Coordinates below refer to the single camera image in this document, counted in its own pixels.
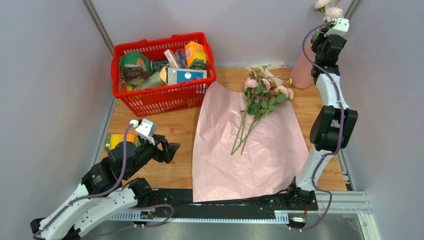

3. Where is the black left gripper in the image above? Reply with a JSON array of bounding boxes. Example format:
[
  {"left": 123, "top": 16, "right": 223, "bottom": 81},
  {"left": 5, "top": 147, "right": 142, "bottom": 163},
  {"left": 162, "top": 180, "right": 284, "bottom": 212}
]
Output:
[{"left": 124, "top": 133, "right": 182, "bottom": 179}]

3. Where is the pink flower stem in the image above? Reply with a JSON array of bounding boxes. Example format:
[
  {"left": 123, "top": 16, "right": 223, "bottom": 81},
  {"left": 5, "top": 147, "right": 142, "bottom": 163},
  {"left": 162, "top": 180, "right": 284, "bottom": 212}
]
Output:
[{"left": 314, "top": 0, "right": 344, "bottom": 23}]

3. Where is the pink cylindrical vase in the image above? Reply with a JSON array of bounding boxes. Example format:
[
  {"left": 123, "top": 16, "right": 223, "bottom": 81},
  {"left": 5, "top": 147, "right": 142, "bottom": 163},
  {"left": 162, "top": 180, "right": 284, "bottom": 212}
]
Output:
[{"left": 290, "top": 52, "right": 314, "bottom": 89}]

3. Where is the cream ribbon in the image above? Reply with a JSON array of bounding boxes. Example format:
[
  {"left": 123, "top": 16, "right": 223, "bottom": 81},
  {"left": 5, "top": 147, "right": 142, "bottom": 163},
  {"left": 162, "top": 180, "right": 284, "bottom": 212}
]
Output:
[{"left": 245, "top": 61, "right": 287, "bottom": 86}]

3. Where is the purple flower bouquet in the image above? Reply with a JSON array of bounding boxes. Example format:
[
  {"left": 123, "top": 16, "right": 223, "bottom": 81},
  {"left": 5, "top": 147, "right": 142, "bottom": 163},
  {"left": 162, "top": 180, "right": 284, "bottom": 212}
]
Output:
[{"left": 230, "top": 67, "right": 294, "bottom": 155}]

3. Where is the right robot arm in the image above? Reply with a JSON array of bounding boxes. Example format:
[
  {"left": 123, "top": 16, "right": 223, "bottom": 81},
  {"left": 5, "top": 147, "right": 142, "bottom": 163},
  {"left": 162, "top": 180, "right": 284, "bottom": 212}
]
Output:
[{"left": 285, "top": 27, "right": 358, "bottom": 210}]

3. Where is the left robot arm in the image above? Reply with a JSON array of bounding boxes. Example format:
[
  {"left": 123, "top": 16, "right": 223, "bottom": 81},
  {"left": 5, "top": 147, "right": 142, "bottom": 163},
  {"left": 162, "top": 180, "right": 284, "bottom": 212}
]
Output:
[{"left": 30, "top": 134, "right": 181, "bottom": 240}]

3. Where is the orange juice box on table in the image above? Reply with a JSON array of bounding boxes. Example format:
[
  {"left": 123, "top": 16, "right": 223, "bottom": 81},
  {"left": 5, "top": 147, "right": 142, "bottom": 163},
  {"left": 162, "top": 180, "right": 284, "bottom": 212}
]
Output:
[{"left": 104, "top": 133, "right": 140, "bottom": 152}]

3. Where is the red plastic shopping basket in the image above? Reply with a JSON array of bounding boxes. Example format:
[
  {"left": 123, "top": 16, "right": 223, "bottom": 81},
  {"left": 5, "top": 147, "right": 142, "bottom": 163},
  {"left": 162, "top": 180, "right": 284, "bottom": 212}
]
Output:
[{"left": 110, "top": 32, "right": 217, "bottom": 117}]

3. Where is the green bottle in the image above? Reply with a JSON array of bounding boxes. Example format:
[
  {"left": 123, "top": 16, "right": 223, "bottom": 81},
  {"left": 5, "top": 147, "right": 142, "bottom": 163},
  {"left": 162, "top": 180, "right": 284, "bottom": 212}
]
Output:
[{"left": 135, "top": 71, "right": 166, "bottom": 90}]

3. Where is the blue white carton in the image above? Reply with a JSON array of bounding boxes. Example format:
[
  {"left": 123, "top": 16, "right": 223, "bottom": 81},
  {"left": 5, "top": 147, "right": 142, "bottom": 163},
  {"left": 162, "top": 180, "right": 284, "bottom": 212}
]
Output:
[{"left": 166, "top": 67, "right": 208, "bottom": 86}]

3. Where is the pink wrapping paper sheet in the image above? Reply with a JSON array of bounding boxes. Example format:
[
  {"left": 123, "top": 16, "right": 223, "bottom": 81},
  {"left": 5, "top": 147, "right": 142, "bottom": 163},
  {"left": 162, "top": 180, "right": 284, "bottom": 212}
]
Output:
[{"left": 192, "top": 82, "right": 309, "bottom": 202}]

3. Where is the dark patterned packet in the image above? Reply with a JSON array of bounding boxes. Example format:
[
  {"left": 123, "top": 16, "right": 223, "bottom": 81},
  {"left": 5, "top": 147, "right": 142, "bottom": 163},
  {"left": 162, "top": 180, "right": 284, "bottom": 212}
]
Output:
[{"left": 150, "top": 59, "right": 170, "bottom": 72}]

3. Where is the brown snack bag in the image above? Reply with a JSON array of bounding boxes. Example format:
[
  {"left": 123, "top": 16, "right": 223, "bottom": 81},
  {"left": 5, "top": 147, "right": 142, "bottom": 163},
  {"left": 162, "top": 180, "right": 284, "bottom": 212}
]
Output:
[{"left": 120, "top": 64, "right": 154, "bottom": 85}]

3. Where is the clear plastic package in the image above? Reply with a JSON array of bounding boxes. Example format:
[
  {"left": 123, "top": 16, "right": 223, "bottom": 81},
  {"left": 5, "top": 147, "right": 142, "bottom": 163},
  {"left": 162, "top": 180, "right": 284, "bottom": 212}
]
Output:
[{"left": 175, "top": 48, "right": 188, "bottom": 69}]

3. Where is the pink white small box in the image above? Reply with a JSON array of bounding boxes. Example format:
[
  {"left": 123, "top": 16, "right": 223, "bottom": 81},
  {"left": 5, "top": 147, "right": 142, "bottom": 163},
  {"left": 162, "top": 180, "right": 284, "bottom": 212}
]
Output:
[{"left": 164, "top": 49, "right": 182, "bottom": 69}]

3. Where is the green snack bag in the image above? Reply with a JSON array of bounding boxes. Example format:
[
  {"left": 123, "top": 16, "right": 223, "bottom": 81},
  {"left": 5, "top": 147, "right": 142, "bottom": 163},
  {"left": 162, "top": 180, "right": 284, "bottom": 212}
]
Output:
[{"left": 119, "top": 51, "right": 152, "bottom": 72}]

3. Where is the orange box in basket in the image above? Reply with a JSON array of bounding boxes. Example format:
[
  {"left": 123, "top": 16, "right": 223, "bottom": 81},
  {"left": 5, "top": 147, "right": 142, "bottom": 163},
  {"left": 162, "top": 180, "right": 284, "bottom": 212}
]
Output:
[{"left": 184, "top": 41, "right": 208, "bottom": 70}]

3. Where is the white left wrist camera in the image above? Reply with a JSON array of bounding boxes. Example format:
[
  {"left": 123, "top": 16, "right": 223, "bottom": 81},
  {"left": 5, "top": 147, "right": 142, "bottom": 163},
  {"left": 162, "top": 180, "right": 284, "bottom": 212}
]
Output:
[{"left": 129, "top": 118, "right": 158, "bottom": 146}]

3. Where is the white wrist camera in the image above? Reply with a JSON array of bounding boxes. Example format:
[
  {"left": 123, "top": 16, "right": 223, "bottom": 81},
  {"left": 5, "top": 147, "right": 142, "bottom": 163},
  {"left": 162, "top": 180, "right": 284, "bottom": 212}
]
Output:
[
  {"left": 129, "top": 118, "right": 158, "bottom": 146},
  {"left": 324, "top": 17, "right": 350, "bottom": 37}
]

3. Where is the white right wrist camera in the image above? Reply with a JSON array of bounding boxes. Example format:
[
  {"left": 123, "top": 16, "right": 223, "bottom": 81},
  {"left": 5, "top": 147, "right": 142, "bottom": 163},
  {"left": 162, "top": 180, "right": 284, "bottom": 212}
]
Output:
[{"left": 324, "top": 17, "right": 350, "bottom": 37}]

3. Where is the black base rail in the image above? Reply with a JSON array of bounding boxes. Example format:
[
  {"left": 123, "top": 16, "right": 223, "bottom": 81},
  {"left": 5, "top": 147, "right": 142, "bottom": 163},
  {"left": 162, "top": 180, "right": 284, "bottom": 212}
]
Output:
[{"left": 109, "top": 188, "right": 319, "bottom": 229}]

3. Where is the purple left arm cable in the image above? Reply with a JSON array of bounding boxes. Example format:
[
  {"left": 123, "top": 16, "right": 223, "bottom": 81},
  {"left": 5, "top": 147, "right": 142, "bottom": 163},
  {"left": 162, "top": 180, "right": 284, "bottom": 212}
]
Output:
[{"left": 32, "top": 123, "right": 175, "bottom": 240}]

